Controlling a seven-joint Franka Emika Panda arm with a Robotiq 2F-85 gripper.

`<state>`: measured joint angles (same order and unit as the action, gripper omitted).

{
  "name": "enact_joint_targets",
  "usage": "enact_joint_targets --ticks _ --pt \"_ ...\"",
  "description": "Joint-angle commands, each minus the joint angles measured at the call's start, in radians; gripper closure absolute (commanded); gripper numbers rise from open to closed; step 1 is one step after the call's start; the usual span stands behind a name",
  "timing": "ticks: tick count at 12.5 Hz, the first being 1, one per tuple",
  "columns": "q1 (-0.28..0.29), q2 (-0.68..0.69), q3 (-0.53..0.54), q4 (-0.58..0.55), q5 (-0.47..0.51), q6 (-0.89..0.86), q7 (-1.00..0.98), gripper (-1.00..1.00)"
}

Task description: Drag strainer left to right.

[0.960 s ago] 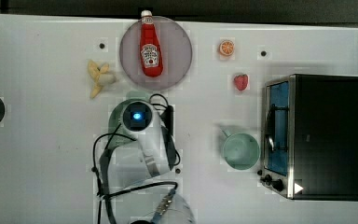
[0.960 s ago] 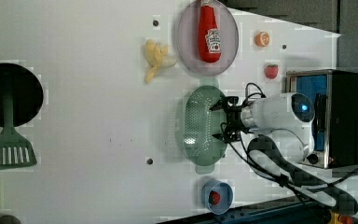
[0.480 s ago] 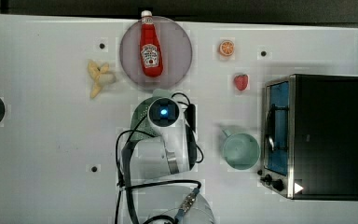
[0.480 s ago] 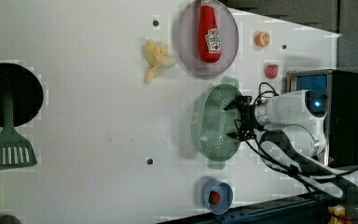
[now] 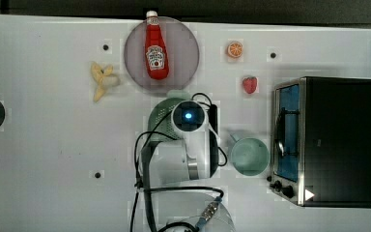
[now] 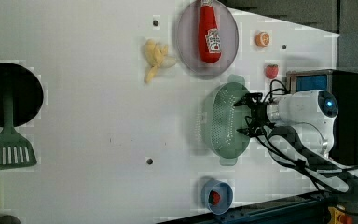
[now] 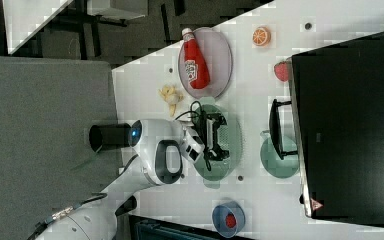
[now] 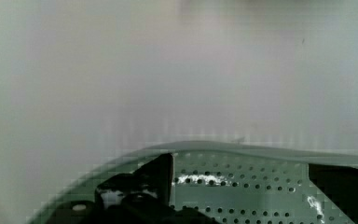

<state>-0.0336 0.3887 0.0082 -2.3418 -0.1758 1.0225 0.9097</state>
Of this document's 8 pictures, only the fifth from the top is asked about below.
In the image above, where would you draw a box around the mint green mug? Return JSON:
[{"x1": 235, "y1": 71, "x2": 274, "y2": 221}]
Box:
[{"x1": 228, "y1": 133, "x2": 270, "y2": 176}]

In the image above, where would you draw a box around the red plush strawberry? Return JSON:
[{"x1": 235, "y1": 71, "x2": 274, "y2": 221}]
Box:
[{"x1": 243, "y1": 76, "x2": 258, "y2": 94}]

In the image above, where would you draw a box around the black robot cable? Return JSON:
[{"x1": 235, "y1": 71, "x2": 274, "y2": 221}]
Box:
[{"x1": 128, "y1": 92, "x2": 229, "y2": 232}]

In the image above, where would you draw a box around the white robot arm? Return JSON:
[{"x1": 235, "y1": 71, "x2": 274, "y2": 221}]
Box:
[{"x1": 140, "y1": 99, "x2": 236, "y2": 232}]

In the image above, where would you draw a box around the silver toaster oven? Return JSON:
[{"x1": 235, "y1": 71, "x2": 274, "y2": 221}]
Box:
[{"x1": 268, "y1": 76, "x2": 371, "y2": 209}]

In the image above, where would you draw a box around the red plush ketchup bottle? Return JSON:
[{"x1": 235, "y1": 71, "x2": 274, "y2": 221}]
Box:
[{"x1": 145, "y1": 11, "x2": 169, "y2": 80}]

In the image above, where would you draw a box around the grey round plate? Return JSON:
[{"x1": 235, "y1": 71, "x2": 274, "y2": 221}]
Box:
[{"x1": 124, "y1": 16, "x2": 199, "y2": 94}]

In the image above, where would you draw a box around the yellow plush banana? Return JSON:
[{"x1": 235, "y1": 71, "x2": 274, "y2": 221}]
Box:
[{"x1": 91, "y1": 62, "x2": 121, "y2": 102}]

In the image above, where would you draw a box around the orange slice toy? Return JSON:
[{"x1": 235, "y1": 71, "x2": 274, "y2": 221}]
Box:
[{"x1": 227, "y1": 42, "x2": 243, "y2": 59}]

